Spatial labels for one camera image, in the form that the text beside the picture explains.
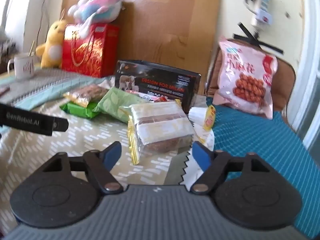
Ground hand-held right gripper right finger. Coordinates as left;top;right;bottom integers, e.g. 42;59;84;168
190;141;272;194

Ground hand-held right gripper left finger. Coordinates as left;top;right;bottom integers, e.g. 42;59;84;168
42;141;123;194

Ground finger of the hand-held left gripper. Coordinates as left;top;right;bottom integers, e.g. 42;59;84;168
0;104;69;137

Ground clear cake packet gold edges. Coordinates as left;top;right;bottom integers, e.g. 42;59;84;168
119;99;196;165

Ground black box with sheep print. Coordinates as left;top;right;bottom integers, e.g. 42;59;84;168
114;60;202;113

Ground clear packet of brown snacks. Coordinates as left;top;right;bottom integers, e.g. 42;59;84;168
63;84;110;108

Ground small yellow packet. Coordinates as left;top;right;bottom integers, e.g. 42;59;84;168
202;104;216;131

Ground patterned bedsheet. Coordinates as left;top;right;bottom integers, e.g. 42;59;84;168
0;69;216;240

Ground bright green snack packet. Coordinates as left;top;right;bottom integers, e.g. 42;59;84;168
59;99;101;120

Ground leaf print light green packet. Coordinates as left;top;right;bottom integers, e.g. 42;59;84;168
93;87;141;123

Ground blue mesh mat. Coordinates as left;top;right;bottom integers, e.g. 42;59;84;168
205;97;320;240

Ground white mug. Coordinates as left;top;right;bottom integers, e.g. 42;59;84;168
7;52;37;81

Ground small red packet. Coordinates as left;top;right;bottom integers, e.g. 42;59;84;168
153;95;175;103

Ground yellow plush toy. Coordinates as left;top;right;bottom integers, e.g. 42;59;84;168
35;19;68;68

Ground pink snack bag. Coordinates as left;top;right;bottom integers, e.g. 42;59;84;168
212;38;278;120

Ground red gift box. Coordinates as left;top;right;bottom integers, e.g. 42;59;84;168
61;23;120;78

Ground brown chair cushion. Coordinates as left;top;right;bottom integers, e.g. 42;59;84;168
204;38;296;113

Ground long black tape strip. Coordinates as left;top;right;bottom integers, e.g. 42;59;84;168
233;33;285;55

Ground short black tape strip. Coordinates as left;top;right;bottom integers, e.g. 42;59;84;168
238;22;262;52

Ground pink and blue plush toy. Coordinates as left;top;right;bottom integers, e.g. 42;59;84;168
67;0;123;38

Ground wooden headboard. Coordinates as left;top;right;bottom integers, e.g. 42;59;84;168
60;0;222;96

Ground white power strip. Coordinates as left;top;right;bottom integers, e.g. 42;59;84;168
257;0;272;12

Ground thin dark cable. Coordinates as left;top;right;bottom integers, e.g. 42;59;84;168
37;0;52;44

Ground white window frame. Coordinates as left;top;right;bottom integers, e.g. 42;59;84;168
282;0;320;155

